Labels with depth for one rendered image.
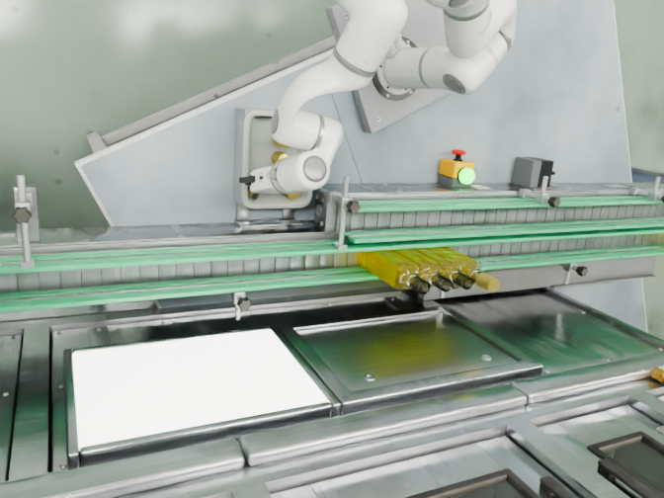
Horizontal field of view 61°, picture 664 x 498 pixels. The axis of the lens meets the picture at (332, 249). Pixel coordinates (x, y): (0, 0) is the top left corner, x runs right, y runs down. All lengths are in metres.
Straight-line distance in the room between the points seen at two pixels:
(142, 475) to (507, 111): 1.37
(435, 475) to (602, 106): 1.42
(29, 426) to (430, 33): 1.24
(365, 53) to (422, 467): 0.68
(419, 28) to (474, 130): 0.35
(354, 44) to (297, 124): 0.18
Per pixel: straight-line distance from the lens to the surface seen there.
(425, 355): 1.23
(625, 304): 2.45
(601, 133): 2.08
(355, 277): 1.35
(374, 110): 1.48
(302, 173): 1.07
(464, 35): 1.16
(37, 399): 1.12
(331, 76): 1.03
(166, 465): 0.89
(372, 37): 0.99
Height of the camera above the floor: 2.08
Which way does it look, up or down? 59 degrees down
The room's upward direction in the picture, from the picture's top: 124 degrees clockwise
